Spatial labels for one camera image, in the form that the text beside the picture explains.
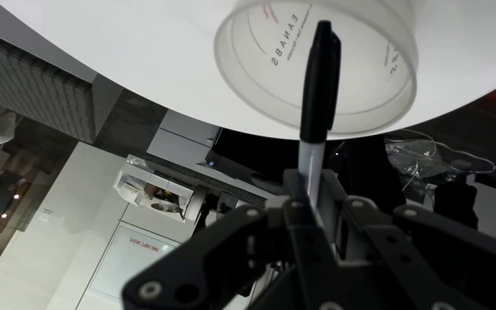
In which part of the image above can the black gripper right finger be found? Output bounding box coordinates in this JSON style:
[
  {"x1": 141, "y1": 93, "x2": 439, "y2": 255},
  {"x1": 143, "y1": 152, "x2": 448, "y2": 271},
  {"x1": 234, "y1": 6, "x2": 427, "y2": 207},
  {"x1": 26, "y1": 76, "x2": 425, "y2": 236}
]
[{"x1": 320, "y1": 171, "x2": 496, "y2": 310}]

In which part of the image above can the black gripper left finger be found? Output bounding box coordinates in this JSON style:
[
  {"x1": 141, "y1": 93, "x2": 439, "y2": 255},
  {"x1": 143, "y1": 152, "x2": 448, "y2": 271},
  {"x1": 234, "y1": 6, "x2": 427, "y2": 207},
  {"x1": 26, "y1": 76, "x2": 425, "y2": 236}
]
[{"x1": 120, "y1": 169, "x2": 346, "y2": 310}]

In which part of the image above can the black capped grey pen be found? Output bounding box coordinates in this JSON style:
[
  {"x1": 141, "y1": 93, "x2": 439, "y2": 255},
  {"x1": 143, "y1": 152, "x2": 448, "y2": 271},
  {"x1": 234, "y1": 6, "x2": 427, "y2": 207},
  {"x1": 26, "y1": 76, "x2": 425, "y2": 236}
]
[{"x1": 298, "y1": 21, "x2": 341, "y2": 207}]

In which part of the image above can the clear plastic measuring cup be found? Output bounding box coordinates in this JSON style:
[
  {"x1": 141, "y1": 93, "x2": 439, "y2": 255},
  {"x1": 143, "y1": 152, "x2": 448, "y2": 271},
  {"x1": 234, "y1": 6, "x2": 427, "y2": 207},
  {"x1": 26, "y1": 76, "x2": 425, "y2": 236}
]
[{"x1": 213, "y1": 0, "x2": 418, "y2": 136}]

